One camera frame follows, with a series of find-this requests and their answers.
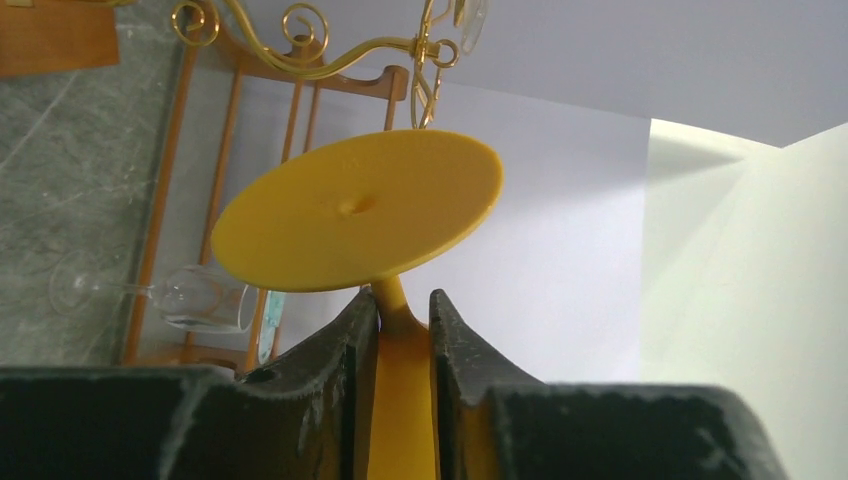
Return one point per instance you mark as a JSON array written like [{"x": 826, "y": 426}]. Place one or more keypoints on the wooden tiered display shelf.
[{"x": 232, "y": 120}]

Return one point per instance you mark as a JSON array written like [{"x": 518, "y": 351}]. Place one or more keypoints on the gold wire wine glass rack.
[{"x": 45, "y": 37}]

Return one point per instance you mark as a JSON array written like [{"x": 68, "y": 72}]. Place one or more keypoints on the clear wine glass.
[
  {"x": 195, "y": 298},
  {"x": 469, "y": 16}
]

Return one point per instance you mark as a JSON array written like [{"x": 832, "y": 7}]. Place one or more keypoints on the yellow plastic wine glass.
[{"x": 360, "y": 212}]

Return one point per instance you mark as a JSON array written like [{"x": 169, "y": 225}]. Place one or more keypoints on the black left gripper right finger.
[{"x": 496, "y": 421}]

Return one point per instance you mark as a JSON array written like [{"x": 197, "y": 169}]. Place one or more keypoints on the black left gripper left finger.
[{"x": 305, "y": 415}]

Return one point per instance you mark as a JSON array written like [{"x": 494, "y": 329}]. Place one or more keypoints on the blue packaged item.
[{"x": 271, "y": 318}]

